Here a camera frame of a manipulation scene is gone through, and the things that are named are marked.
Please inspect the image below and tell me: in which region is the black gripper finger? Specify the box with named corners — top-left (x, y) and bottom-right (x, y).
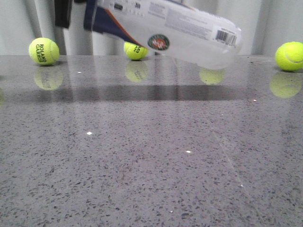
top-left (54, 0), bottom-right (72, 28)
top-left (74, 0), bottom-right (87, 4)

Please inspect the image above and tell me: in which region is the white tennis ball can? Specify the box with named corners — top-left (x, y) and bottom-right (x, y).
top-left (84, 0), bottom-right (242, 70)

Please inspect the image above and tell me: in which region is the Roland Garros tennis ball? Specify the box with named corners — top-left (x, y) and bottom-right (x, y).
top-left (28, 37), bottom-right (60, 65)

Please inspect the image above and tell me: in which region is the Head Team tennis ball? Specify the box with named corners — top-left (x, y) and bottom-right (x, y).
top-left (124, 42), bottom-right (148, 61)

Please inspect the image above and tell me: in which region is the plain yellow tennis ball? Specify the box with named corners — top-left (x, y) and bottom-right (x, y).
top-left (275, 42), bottom-right (303, 71)

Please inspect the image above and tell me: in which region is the grey curtain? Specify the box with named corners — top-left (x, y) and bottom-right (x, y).
top-left (0, 0), bottom-right (303, 56)

